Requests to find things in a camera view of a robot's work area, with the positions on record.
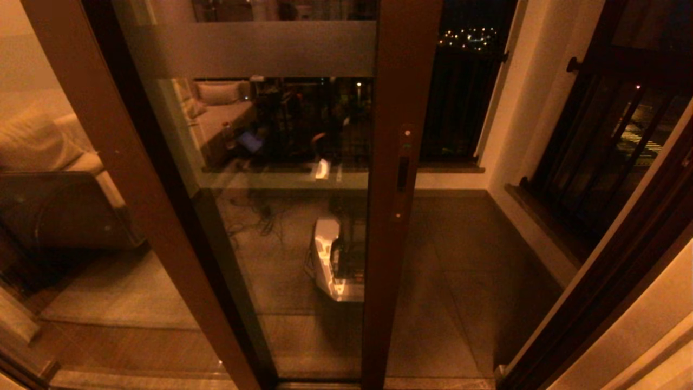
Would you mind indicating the brown framed sliding glass door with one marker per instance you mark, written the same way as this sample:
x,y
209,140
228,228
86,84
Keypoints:
x,y
270,49

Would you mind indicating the dark metal floor track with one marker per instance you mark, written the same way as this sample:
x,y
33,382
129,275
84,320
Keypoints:
x,y
325,387

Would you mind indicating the brown framed fixed glass panel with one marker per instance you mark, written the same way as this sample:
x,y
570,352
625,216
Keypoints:
x,y
124,146

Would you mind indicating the dark front-load washing machine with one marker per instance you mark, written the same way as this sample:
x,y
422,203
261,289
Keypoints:
x,y
70,216

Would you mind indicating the dark brown door jamb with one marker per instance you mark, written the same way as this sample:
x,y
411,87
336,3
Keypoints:
x,y
622,281

